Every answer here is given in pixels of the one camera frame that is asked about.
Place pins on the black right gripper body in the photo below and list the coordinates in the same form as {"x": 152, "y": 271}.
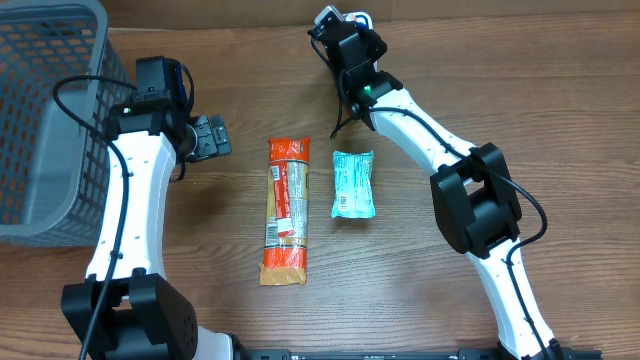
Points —
{"x": 362, "y": 37}

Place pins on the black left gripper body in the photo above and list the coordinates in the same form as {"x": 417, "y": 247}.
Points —
{"x": 212, "y": 138}

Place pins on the orange spaghetti packet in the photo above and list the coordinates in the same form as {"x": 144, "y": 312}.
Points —
{"x": 285, "y": 252}

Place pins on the teal tissue pack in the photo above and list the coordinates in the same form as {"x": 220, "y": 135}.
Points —
{"x": 352, "y": 183}

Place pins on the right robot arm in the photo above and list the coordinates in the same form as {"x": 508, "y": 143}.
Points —
{"x": 476, "y": 202}

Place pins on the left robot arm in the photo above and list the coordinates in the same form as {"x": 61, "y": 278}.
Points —
{"x": 125, "y": 308}

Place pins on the white barcode scanner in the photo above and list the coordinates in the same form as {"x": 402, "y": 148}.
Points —
{"x": 365, "y": 20}

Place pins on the grey plastic mesh basket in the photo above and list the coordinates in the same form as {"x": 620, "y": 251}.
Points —
{"x": 54, "y": 174}

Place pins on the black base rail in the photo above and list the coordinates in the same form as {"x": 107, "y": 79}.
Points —
{"x": 461, "y": 354}

